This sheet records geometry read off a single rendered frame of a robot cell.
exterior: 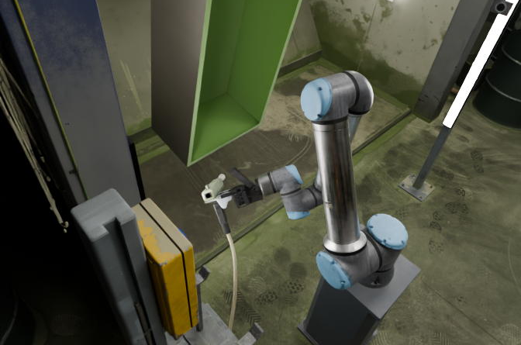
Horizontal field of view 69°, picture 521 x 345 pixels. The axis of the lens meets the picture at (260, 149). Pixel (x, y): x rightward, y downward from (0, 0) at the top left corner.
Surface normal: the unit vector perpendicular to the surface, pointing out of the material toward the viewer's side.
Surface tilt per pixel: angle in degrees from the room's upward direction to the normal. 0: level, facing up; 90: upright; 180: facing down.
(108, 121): 90
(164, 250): 0
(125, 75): 57
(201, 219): 0
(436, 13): 90
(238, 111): 12
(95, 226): 0
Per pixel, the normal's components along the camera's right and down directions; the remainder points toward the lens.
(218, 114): 0.22, -0.62
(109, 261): 0.69, 0.53
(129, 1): 0.61, 0.04
